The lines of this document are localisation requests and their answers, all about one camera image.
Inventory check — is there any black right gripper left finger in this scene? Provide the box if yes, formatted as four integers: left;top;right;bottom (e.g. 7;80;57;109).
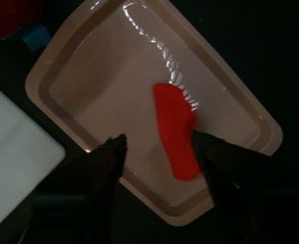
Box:
0;132;129;244

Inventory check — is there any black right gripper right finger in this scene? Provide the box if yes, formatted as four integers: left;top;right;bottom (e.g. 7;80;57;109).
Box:
190;128;299;244

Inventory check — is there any small elongated red dough piece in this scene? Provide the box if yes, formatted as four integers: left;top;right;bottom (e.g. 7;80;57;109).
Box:
150;82;202;182

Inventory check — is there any white cutting board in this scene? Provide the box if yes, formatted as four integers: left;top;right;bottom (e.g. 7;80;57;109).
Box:
0;78;67;237

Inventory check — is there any shallow rectangular plastic tray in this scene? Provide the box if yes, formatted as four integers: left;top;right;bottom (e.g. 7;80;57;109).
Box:
23;0;285;227

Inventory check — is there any blue tape piece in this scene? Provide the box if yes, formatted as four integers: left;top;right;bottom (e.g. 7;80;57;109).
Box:
21;24;51;51

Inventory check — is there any red plastic cup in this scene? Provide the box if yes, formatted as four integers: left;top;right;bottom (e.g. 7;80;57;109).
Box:
0;0;43;39

